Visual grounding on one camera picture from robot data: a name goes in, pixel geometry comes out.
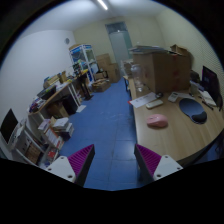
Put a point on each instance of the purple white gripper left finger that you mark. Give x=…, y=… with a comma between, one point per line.
x=75, y=167

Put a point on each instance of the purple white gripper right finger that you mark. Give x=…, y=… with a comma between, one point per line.
x=153, y=166

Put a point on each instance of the pink computer mouse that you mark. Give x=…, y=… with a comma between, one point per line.
x=157, y=120

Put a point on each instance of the dark blue mouse pad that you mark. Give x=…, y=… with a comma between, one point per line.
x=193, y=110

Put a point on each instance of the black computer monitor right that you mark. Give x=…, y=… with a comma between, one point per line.
x=210, y=83

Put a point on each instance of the white shelf with books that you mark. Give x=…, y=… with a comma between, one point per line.
x=40, y=152

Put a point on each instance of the white remote control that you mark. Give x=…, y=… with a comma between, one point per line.
x=154, y=104

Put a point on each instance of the wooden desk left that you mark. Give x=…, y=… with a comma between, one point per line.
x=68, y=87

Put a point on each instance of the white paper sheet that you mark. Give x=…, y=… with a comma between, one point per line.
x=138, y=102

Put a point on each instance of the white calculator device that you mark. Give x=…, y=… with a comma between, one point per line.
x=173, y=97

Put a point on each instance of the black monitor left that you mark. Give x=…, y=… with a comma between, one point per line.
x=8, y=126

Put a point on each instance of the clear plastic water jug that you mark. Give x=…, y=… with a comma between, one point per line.
x=138, y=77

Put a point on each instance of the large cardboard box on table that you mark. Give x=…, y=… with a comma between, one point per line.
x=164, y=71

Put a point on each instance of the stack of cardboard boxes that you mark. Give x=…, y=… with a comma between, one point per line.
x=104, y=63

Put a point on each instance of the glass display cabinet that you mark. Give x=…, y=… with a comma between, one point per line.
x=84, y=55

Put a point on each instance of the small cardboard box top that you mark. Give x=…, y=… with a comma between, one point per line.
x=180, y=50

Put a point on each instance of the grey door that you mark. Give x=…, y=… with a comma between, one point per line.
x=120, y=40

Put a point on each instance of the ceiling light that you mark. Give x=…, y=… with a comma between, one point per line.
x=101, y=2

